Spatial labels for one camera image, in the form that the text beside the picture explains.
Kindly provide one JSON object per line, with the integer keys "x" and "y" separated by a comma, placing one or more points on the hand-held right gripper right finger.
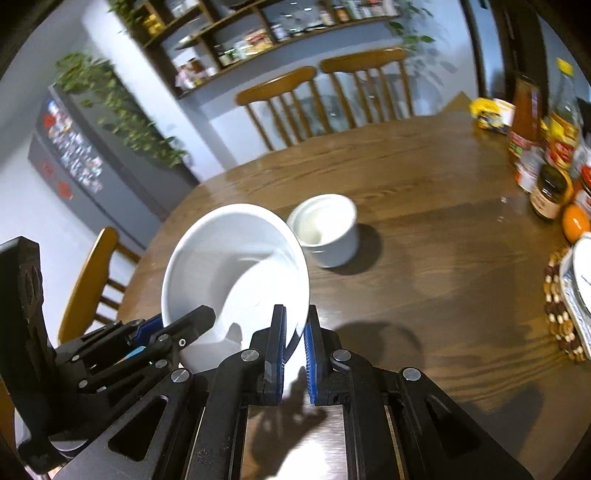
{"x": 311, "y": 369}

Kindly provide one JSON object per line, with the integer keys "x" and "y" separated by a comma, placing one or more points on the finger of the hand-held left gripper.
{"x": 150, "y": 327}
{"x": 194, "y": 323}

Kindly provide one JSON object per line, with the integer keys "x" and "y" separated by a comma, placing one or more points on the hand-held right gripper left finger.
{"x": 282, "y": 350}

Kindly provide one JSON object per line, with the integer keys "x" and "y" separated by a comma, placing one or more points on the large white bowl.
{"x": 231, "y": 249}

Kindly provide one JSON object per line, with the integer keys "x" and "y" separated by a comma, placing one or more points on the blue patterned square plate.
{"x": 570, "y": 295}

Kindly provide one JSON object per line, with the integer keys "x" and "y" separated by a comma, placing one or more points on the wooden chair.
{"x": 364, "y": 60}
{"x": 277, "y": 85}
{"x": 99, "y": 258}

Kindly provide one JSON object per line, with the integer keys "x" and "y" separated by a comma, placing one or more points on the small white ramekin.
{"x": 332, "y": 240}

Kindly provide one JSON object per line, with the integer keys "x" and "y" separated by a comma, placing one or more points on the grey refrigerator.
{"x": 115, "y": 184}

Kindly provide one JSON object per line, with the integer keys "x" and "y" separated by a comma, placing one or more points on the cluster of fridge magnets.
{"x": 74, "y": 147}

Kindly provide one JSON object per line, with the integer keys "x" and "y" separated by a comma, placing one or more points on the green leafy plant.
{"x": 115, "y": 106}

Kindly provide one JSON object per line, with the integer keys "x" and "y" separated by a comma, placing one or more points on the beaded wooden trivet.
{"x": 556, "y": 314}

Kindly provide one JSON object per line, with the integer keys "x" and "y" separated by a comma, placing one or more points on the white plate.
{"x": 584, "y": 277}

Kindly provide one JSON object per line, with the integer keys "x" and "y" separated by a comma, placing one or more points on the row of jars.
{"x": 258, "y": 41}

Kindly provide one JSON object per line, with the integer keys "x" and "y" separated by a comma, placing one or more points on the brown jar with dark lid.
{"x": 547, "y": 194}

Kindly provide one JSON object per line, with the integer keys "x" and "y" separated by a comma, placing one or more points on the orange fruit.
{"x": 577, "y": 224}

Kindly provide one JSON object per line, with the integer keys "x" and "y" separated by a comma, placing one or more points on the yellow snack packet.
{"x": 489, "y": 115}

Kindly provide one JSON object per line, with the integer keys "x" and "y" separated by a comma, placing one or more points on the green trailing plant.
{"x": 129, "y": 11}
{"x": 415, "y": 41}

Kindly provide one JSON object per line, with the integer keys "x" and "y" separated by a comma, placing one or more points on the red lidded jar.
{"x": 584, "y": 189}

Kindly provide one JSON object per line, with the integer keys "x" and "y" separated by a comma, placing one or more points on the red sauce bottle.
{"x": 526, "y": 120}

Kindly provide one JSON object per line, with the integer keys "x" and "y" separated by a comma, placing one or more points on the clear oil bottle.
{"x": 562, "y": 120}

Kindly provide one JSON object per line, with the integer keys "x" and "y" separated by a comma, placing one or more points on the dark wooden door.
{"x": 508, "y": 37}

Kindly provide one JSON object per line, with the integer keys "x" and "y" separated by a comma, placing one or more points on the wooden wall shelf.
{"x": 286, "y": 44}

